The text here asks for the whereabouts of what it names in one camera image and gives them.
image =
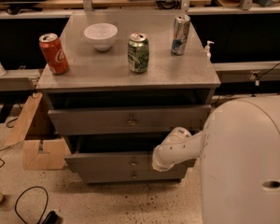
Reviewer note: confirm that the cardboard box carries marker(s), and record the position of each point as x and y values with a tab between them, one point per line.
42	148

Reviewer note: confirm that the grey drawer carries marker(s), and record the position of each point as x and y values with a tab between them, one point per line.
114	152
149	119
130	176

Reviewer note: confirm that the silver blue energy can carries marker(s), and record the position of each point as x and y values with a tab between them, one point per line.
181	32

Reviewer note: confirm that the grey bottom drawer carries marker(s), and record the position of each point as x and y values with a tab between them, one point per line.
130	176

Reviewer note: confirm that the black power adapter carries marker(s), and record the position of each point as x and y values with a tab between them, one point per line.
51	218

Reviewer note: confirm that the white bowl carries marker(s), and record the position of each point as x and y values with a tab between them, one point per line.
101	35

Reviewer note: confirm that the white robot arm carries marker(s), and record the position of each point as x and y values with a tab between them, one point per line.
239	153

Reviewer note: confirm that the grey top drawer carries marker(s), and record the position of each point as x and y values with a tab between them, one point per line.
149	119

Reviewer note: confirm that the grey drawer cabinet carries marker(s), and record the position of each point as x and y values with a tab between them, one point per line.
101	79

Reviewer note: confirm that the white pump bottle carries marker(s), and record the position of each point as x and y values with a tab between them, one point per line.
207	49

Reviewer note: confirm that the green soda can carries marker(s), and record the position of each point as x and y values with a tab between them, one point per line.
138	53

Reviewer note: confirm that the red cola can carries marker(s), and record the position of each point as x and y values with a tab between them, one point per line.
52	50

